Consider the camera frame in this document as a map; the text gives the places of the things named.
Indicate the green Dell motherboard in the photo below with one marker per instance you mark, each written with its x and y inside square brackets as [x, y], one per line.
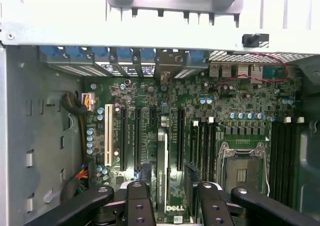
[195, 98]

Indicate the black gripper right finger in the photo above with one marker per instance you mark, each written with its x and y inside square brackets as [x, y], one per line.
[212, 206]

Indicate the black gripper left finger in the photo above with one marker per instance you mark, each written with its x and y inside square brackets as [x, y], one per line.
[136, 206]

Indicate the metal CPU socket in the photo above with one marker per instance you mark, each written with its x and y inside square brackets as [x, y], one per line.
[243, 171]

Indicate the black RAM slot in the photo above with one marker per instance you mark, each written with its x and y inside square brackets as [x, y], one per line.
[295, 156]
[281, 156]
[209, 148]
[202, 148]
[274, 156]
[215, 151]
[193, 146]
[288, 156]

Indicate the long black expansion slot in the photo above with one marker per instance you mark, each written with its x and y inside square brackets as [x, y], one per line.
[138, 141]
[181, 141]
[123, 141]

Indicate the thin metal locking lever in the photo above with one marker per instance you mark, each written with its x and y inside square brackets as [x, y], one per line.
[266, 171]

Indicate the black RAM stick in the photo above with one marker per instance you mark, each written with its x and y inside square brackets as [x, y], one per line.
[192, 178]

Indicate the grey metal PC case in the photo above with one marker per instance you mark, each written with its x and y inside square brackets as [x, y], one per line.
[37, 136]

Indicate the white power connector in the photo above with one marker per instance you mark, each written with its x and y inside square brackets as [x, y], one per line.
[87, 102]

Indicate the short black expansion slot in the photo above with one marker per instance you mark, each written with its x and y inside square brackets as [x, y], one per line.
[153, 117]

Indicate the silver rear port block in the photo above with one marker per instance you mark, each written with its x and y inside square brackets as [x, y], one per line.
[235, 71]

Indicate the black case latch knob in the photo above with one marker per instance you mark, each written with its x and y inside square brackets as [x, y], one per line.
[255, 39]

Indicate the Nvidia graphics card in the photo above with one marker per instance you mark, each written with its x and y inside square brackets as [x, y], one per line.
[163, 156]

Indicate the white PCI expansion slot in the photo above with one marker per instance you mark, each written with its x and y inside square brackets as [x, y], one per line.
[108, 136]

